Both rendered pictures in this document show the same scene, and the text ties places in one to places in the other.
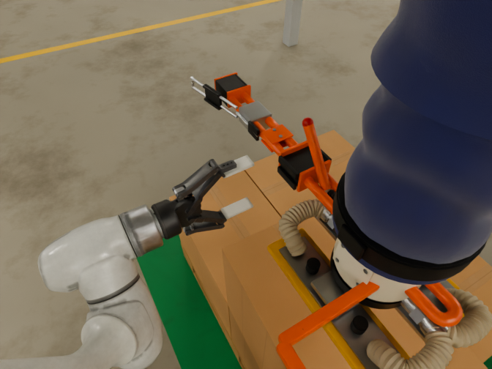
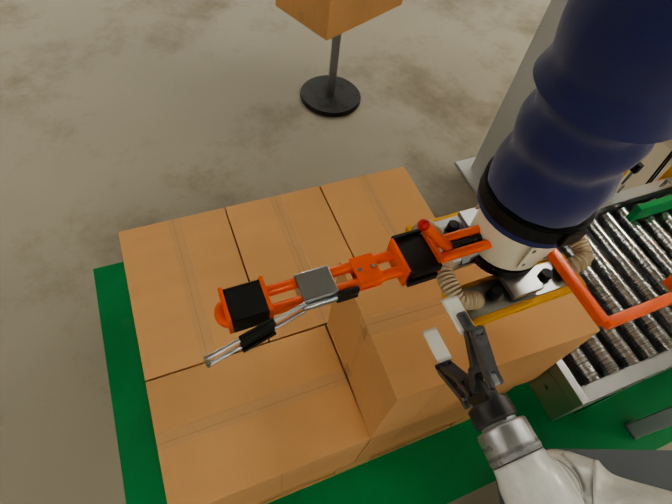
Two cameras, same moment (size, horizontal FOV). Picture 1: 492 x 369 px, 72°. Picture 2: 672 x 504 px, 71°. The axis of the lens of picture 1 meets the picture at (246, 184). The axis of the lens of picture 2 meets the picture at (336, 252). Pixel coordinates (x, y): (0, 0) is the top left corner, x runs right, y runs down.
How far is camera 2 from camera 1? 86 cm
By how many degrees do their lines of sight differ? 52
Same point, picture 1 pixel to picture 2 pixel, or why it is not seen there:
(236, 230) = (266, 409)
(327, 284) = (517, 285)
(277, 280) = not seen: hidden behind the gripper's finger
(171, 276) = not seen: outside the picture
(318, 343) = (500, 325)
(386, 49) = (632, 126)
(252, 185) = (190, 373)
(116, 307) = (583, 476)
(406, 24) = (652, 106)
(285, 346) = (611, 319)
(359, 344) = (555, 281)
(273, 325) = not seen: hidden behind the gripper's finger
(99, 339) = (618, 488)
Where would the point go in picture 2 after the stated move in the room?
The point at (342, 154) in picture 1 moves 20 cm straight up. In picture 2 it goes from (174, 239) to (163, 205)
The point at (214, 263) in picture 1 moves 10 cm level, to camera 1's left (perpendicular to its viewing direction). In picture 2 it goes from (312, 448) to (306, 485)
